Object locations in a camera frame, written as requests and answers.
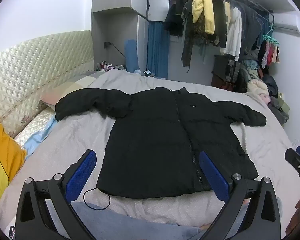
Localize black puffer jacket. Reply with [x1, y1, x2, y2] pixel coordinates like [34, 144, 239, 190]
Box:
[55, 87, 267, 199]

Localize group of cosmetic bottles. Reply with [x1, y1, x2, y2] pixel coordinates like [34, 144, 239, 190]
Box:
[95, 60, 127, 72]

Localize light blue cloth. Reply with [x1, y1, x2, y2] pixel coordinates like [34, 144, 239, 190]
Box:
[24, 119, 58, 160]

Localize black hanging jacket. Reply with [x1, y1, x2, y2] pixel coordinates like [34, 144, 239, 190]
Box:
[211, 0, 228, 48]

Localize teal hanging garment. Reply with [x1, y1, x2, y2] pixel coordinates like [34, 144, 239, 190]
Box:
[199, 40, 209, 63]

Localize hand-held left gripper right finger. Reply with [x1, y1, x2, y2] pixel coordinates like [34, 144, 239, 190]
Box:
[198, 150, 282, 240]

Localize pink and cream pillow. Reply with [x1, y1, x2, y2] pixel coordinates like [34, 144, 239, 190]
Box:
[39, 80, 83, 110]

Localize pile of clothes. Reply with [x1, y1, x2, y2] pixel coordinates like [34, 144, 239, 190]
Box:
[240, 57, 290, 125]

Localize cream quilted headboard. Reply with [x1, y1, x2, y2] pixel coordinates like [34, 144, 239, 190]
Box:
[0, 30, 94, 140]

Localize brown patterned hanging garment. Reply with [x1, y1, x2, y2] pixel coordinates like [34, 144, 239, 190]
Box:
[181, 0, 220, 68]

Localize black charger cable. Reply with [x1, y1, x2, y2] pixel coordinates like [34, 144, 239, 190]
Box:
[110, 44, 127, 65]

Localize light grey bed quilt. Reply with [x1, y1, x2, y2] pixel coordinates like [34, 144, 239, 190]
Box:
[0, 69, 300, 230]

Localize yellow hoodie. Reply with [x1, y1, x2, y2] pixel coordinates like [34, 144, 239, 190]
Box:
[192, 0, 215, 35]

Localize blue curtain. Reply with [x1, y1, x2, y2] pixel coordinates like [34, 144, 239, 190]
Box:
[147, 21, 170, 79]

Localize yellow printed pillow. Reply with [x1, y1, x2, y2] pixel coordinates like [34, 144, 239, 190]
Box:
[0, 109, 28, 215]

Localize dark suitcase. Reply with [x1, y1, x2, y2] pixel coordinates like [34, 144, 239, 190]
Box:
[211, 54, 242, 93]

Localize white air conditioner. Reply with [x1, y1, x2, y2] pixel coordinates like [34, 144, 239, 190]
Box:
[274, 14, 300, 35]

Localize dark hanging coat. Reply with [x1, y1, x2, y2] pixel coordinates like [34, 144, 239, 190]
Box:
[164, 0, 190, 37]

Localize dark denim hanging clothes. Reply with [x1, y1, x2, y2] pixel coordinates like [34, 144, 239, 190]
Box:
[237, 2, 265, 53]

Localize thin black cord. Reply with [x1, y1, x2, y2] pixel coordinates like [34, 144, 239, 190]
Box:
[83, 187, 111, 210]

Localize blue rolled mat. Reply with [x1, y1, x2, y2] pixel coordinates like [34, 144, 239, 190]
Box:
[124, 39, 140, 73]

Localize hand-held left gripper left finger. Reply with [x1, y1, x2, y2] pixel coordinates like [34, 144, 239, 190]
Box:
[15, 149, 98, 240]

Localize green clip hanger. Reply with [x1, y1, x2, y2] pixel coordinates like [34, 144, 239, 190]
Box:
[262, 24, 280, 45]

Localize person's blue trouser legs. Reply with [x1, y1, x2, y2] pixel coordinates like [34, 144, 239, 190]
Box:
[71, 201, 208, 240]

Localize cream quilted pad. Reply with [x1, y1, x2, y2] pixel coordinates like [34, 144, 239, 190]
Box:
[14, 110, 57, 145]

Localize white hoodie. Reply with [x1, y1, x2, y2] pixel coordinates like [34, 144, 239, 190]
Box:
[220, 6, 242, 62]

